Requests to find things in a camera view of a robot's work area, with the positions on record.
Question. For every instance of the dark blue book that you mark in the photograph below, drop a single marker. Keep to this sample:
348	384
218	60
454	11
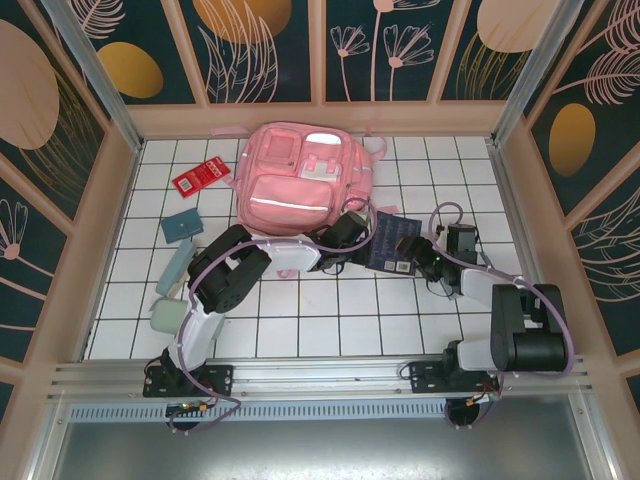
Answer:
387	235

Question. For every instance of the pink backpack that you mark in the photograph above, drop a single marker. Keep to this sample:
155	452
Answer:
285	200

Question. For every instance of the teal leather wallet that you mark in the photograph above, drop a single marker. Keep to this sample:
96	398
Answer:
182	226

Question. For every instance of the light teal box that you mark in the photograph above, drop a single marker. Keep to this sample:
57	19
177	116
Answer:
175	265

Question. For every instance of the pale green sponge block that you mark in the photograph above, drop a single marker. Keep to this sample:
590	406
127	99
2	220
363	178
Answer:
169	316

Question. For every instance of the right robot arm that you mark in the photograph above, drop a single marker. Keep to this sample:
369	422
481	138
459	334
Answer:
510	320

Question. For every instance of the red card packet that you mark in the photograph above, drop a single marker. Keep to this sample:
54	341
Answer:
200	177

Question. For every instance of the grey metal sheet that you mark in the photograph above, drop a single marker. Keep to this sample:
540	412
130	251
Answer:
320	450

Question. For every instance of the aluminium side rail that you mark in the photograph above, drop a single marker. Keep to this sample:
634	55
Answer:
510	200

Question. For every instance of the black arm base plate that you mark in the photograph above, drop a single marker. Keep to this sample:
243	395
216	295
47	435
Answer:
220	377
425	380

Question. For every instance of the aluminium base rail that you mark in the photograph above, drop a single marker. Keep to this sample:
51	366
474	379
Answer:
320	372

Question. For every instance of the dark floral wall panel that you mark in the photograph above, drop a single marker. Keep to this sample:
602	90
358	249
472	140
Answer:
240	60
130	70
365	75
50	125
575	140
475	75
610	260
25	275

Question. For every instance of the aluminium corner post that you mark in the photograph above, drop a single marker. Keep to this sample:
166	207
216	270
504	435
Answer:
100	85
525	70

